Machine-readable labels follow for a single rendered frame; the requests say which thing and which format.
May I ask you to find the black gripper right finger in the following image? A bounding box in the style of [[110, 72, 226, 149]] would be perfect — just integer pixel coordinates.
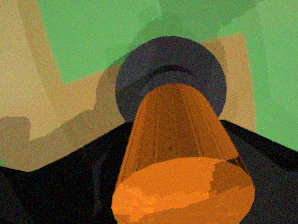
[[220, 119, 298, 224]]

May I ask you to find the orange knob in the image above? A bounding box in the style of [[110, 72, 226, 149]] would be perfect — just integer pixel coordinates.
[[112, 83, 255, 224]]

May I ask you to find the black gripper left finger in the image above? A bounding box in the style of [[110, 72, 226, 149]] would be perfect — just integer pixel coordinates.
[[0, 123, 134, 224]]

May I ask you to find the dark grey round pedestal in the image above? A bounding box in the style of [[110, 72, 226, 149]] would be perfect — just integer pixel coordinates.
[[114, 36, 226, 123]]

